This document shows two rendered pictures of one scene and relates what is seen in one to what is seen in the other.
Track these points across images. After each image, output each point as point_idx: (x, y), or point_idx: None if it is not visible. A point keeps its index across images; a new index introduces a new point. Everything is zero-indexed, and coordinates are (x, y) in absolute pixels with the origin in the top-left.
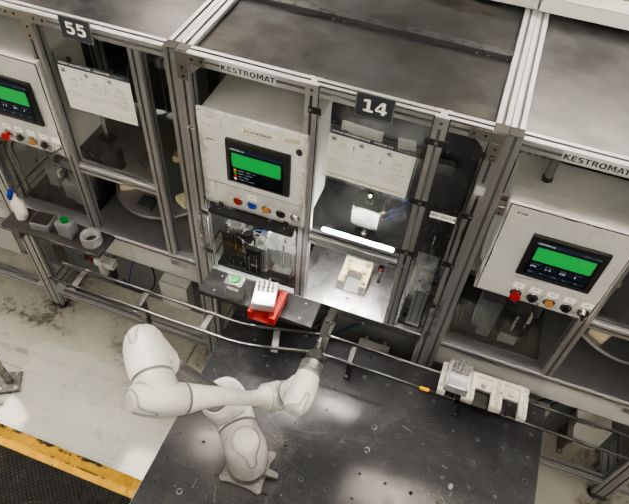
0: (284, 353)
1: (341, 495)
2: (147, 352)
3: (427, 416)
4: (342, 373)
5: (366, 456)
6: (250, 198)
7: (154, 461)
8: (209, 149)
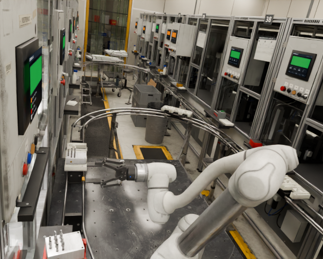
0: None
1: None
2: (266, 152)
3: (89, 191)
4: None
5: (132, 208)
6: (26, 148)
7: None
8: (8, 95)
